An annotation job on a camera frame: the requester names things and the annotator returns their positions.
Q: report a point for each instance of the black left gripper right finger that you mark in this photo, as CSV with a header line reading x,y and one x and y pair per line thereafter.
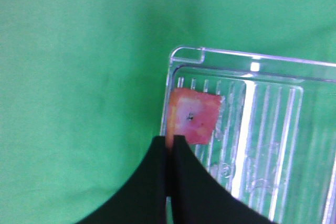
x,y
196,197

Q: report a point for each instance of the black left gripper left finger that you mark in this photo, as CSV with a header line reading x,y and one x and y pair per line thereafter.
x,y
142,199

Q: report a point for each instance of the bacon strip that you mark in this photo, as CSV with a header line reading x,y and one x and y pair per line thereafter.
x,y
193,115

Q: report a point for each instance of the clear left plastic tray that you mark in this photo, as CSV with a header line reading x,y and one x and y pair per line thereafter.
x,y
273,146

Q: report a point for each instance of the green tablecloth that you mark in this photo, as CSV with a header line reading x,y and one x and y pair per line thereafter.
x,y
82,85

